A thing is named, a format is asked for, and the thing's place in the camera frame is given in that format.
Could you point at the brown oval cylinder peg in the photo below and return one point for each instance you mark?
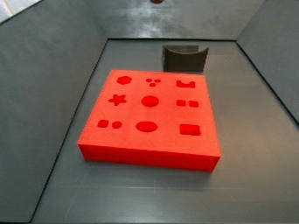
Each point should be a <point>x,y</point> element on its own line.
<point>156,1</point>

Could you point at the black curved cradle fixture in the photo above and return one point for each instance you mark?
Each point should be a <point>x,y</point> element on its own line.
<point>184,58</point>

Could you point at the red foam shape-sorter block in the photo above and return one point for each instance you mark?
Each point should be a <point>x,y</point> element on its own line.
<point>152,120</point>

